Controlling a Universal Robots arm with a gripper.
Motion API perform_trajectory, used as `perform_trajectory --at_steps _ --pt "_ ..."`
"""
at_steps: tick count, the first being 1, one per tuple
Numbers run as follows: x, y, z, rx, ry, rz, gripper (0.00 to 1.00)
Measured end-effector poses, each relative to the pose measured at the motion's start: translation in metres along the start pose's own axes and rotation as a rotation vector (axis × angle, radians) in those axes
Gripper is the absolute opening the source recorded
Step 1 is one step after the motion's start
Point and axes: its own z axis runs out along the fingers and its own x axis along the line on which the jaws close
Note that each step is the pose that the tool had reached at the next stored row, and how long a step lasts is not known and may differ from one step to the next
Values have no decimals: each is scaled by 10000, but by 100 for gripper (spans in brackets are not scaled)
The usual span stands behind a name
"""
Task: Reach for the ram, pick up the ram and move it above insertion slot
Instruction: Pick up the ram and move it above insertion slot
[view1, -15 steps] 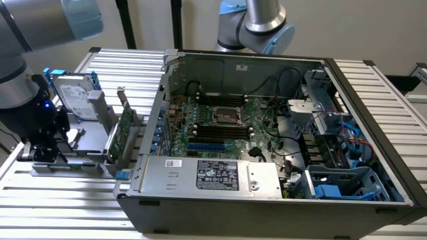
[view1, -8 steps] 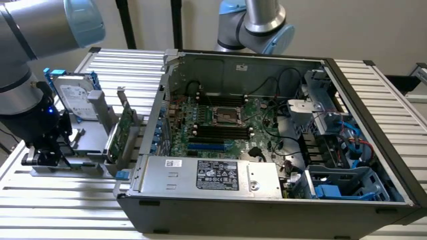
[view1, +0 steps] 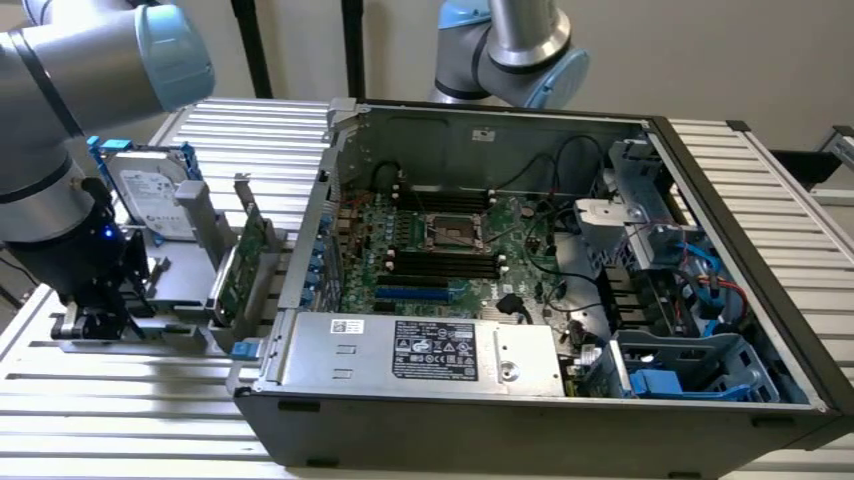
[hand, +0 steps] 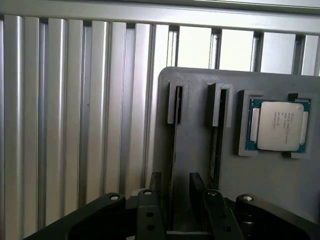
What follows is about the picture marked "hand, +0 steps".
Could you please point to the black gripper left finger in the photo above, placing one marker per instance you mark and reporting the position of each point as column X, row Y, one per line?
column 150, row 215

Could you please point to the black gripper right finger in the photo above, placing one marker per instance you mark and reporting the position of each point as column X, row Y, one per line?
column 215, row 212

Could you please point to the dark RAM stick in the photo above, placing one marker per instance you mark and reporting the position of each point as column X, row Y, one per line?
column 217, row 150

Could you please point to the grey 3D-printed parts rack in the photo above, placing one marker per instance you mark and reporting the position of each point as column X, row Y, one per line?
column 262, row 180

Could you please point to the silver CPU on green board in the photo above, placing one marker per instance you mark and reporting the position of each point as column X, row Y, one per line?
column 278, row 125

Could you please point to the aluminium table frame rail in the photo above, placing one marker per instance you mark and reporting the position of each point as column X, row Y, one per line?
column 160, row 15

